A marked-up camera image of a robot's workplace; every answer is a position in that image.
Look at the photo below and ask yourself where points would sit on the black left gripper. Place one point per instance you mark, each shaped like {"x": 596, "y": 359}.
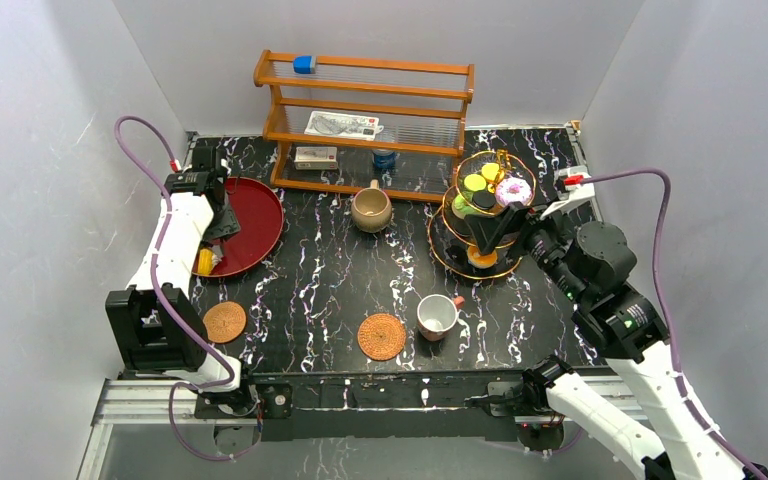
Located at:
{"x": 223, "y": 216}

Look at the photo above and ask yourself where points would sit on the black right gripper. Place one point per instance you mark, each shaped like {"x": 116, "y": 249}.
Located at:
{"x": 488, "y": 227}

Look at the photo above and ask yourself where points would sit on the black round cookie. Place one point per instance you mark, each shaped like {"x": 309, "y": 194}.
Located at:
{"x": 483, "y": 200}

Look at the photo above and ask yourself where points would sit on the orange white round cake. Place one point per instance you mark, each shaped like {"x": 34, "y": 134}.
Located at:
{"x": 481, "y": 261}

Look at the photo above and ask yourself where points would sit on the yellow striped toy cake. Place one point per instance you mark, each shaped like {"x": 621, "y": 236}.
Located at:
{"x": 205, "y": 262}

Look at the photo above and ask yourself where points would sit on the green frosted donut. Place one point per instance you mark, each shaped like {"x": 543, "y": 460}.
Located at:
{"x": 461, "y": 207}

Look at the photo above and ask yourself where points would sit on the pink frosted donut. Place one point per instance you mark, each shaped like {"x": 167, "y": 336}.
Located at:
{"x": 513, "y": 190}

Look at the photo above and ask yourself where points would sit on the three-tier glass gold stand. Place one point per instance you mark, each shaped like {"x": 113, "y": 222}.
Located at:
{"x": 449, "y": 236}

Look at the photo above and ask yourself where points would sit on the green round cookie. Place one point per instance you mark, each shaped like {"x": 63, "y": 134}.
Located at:
{"x": 474, "y": 183}

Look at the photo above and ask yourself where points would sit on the orange round cookie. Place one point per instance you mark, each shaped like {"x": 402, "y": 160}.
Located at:
{"x": 492, "y": 172}

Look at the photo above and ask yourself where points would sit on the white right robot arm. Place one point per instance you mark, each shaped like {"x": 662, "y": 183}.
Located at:
{"x": 590, "y": 264}

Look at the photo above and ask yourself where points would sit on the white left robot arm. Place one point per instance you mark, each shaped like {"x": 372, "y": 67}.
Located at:
{"x": 155, "y": 325}

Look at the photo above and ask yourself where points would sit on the red round tray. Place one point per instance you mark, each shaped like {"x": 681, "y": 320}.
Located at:
{"x": 261, "y": 217}

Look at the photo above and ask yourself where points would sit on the left woven rattan coaster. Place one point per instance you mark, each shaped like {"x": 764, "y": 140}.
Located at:
{"x": 225, "y": 322}

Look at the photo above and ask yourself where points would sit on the woven rattan coaster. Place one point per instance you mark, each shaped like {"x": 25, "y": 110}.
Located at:
{"x": 225, "y": 322}
{"x": 381, "y": 337}

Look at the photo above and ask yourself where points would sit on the pink floral mug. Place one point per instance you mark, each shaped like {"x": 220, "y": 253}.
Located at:
{"x": 437, "y": 314}

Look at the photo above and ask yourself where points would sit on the small white red box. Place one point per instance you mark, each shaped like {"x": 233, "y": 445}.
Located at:
{"x": 315, "y": 158}

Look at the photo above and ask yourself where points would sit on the beige ceramic pitcher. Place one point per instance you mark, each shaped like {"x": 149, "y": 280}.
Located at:
{"x": 371, "y": 208}

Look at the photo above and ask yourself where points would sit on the blue bottle cap jar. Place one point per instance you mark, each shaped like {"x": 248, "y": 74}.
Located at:
{"x": 384, "y": 159}

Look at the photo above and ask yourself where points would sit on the white plastic packet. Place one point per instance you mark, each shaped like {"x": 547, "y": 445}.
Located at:
{"x": 340, "y": 125}

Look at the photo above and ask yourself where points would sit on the centre woven rattan coaster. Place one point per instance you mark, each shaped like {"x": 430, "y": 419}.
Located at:
{"x": 381, "y": 337}

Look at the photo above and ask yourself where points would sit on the wooden shelf rack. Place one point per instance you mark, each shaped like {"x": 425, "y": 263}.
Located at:
{"x": 422, "y": 107}

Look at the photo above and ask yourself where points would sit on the blue white eraser block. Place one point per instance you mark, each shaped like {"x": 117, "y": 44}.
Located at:
{"x": 304, "y": 65}

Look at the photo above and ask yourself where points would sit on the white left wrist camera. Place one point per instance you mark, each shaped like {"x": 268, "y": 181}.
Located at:
{"x": 224, "y": 170}

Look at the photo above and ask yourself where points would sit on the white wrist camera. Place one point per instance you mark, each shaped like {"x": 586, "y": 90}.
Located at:
{"x": 224, "y": 170}
{"x": 573, "y": 191}

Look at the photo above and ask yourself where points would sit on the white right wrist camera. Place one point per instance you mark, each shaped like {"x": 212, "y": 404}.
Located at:
{"x": 573, "y": 191}

